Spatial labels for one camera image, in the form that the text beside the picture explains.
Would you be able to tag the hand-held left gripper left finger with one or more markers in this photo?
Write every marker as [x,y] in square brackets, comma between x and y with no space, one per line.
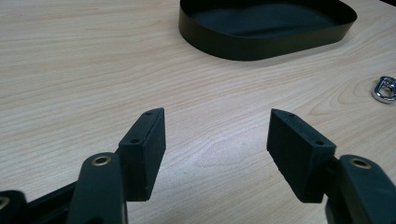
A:
[144,155]

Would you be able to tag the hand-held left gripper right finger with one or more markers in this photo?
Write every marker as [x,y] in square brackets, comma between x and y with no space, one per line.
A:
[295,155]

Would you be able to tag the black oval tray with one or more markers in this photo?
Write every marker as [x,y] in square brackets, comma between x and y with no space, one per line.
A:
[249,46]

